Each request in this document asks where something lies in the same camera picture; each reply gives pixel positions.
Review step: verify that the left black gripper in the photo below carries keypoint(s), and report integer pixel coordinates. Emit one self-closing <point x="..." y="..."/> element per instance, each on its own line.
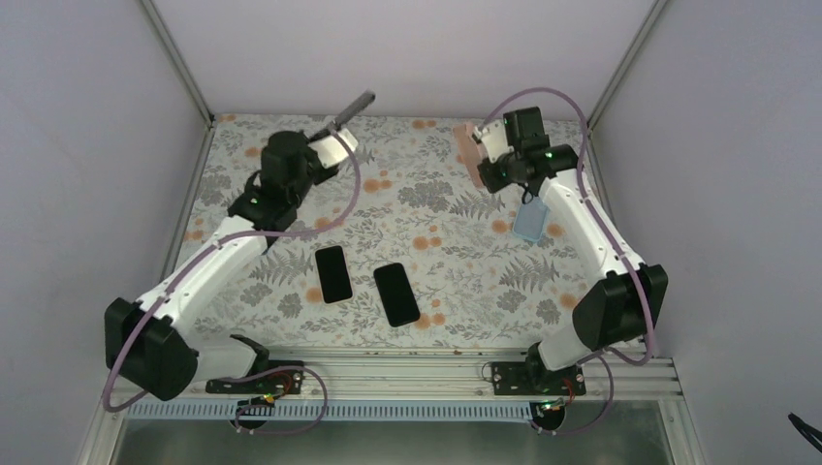
<point x="303" y="136"/>

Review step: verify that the phone in peach case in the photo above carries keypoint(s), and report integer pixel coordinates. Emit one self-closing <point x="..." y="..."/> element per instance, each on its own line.
<point x="333" y="273"/>

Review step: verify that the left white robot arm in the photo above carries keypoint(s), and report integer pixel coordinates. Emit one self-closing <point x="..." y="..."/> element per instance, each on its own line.
<point x="151" y="341"/>

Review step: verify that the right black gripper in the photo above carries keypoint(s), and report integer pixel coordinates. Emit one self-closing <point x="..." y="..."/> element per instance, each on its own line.
<point x="491" y="183"/>

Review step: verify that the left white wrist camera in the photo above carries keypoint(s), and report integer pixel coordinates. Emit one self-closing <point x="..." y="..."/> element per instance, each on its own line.
<point x="331" y="150"/>

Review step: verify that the black object at corner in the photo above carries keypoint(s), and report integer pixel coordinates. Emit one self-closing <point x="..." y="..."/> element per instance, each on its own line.
<point x="807" y="431"/>

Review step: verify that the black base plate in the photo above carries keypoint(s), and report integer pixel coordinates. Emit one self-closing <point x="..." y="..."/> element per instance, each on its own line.
<point x="518" y="378"/>
<point x="282" y="377"/>

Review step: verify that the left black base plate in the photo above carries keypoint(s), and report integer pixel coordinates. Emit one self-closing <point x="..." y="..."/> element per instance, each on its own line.
<point x="282" y="377"/>

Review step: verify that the perforated cable duct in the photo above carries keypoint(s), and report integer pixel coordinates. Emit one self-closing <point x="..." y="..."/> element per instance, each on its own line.
<point x="335" y="410"/>

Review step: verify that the floral patterned mat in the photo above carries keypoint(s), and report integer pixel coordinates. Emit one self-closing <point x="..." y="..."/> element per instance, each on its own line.
<point x="476" y="284"/>

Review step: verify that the pink phone case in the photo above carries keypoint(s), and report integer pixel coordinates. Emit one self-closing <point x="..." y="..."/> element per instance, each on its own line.
<point x="469" y="152"/>

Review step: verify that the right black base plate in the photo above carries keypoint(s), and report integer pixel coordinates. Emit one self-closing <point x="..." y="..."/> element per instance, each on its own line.
<point x="518" y="378"/>

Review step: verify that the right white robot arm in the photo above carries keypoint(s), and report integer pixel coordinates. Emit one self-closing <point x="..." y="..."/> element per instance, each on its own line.
<point x="625" y="293"/>

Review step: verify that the black phone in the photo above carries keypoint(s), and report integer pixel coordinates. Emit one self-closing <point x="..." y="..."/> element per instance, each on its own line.
<point x="396" y="294"/>

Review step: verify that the aluminium rail frame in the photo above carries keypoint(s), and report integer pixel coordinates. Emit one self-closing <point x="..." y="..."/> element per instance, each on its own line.
<point x="432" y="374"/>

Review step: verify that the light blue phone case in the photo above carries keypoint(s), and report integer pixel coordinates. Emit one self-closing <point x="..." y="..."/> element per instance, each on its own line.
<point x="531" y="220"/>

